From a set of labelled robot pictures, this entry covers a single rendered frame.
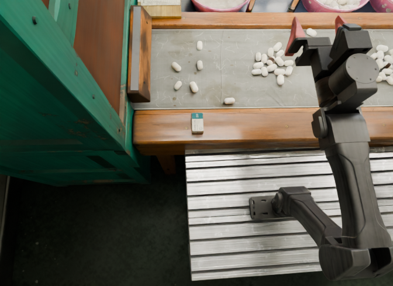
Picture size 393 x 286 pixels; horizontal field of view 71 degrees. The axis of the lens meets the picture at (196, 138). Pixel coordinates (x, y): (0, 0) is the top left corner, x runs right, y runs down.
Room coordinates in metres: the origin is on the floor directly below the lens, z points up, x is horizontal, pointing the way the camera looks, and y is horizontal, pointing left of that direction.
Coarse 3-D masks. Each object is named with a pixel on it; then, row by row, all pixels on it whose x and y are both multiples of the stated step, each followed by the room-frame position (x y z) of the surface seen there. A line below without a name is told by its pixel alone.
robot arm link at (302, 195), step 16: (288, 192) 0.10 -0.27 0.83; (304, 192) 0.10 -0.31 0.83; (288, 208) 0.06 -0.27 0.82; (304, 208) 0.06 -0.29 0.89; (304, 224) 0.02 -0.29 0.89; (320, 224) 0.02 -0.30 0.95; (336, 224) 0.03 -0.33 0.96; (320, 240) -0.01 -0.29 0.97; (336, 240) -0.01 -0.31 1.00; (368, 272) -0.05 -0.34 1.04
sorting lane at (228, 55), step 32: (160, 32) 0.60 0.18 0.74; (192, 32) 0.62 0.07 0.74; (224, 32) 0.64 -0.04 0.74; (256, 32) 0.66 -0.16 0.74; (288, 32) 0.68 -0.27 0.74; (320, 32) 0.70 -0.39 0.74; (384, 32) 0.74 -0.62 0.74; (160, 64) 0.47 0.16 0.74; (192, 64) 0.49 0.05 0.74; (224, 64) 0.51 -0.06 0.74; (160, 96) 0.36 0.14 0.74; (192, 96) 0.38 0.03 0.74; (224, 96) 0.39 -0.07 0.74; (256, 96) 0.41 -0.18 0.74; (288, 96) 0.43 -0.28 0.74; (384, 96) 0.48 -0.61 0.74
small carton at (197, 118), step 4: (192, 116) 0.29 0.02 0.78; (196, 116) 0.29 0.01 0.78; (200, 116) 0.29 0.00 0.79; (192, 120) 0.28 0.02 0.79; (196, 120) 0.28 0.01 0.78; (200, 120) 0.28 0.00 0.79; (192, 124) 0.26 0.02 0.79; (196, 124) 0.27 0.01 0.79; (200, 124) 0.27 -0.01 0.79; (192, 128) 0.25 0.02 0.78; (196, 128) 0.25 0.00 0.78; (200, 128) 0.26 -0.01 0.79; (192, 132) 0.24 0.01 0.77; (196, 132) 0.24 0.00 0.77; (200, 132) 0.25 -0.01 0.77
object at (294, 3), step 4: (252, 0) 0.72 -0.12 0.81; (292, 0) 0.75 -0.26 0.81; (296, 0) 0.75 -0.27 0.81; (300, 0) 0.76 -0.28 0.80; (248, 4) 0.73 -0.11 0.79; (252, 4) 0.72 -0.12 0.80; (292, 4) 0.75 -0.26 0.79; (296, 4) 0.75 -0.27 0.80; (248, 8) 0.72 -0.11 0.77; (252, 8) 0.72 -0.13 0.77; (288, 8) 0.75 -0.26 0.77; (292, 8) 0.75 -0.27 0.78; (292, 12) 0.75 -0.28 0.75
